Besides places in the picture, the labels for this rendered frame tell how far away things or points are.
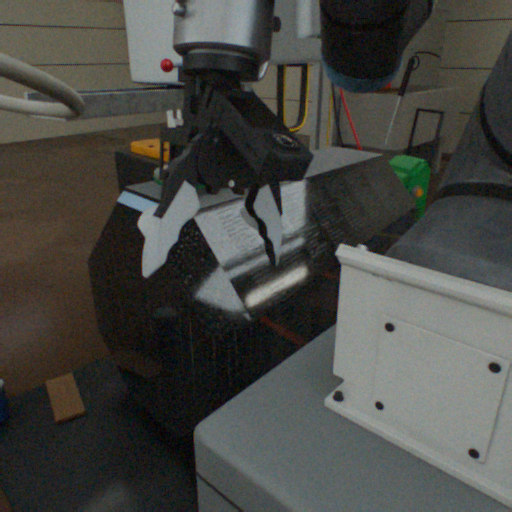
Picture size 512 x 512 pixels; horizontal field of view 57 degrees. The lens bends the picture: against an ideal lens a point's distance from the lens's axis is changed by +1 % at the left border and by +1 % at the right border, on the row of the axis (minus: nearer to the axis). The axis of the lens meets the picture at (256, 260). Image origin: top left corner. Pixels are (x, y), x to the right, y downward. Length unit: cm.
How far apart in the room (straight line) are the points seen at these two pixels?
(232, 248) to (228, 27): 88
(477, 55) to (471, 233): 605
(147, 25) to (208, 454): 108
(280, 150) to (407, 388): 25
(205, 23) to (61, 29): 764
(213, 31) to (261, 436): 38
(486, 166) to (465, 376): 19
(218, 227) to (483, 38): 546
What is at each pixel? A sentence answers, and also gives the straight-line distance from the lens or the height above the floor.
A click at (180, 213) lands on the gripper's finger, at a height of 108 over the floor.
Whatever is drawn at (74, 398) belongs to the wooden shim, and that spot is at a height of 3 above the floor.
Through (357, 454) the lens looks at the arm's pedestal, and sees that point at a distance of 51.
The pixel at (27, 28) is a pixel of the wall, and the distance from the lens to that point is 785.
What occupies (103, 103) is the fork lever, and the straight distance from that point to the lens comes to 112.
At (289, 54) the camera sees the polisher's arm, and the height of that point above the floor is 120.
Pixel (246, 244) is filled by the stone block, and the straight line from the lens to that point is 129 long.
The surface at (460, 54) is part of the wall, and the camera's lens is 654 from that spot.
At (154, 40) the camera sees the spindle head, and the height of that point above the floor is 123.
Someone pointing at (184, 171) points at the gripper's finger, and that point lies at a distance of 42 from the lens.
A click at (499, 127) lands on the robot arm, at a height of 115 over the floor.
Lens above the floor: 121
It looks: 24 degrees down
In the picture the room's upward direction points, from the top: straight up
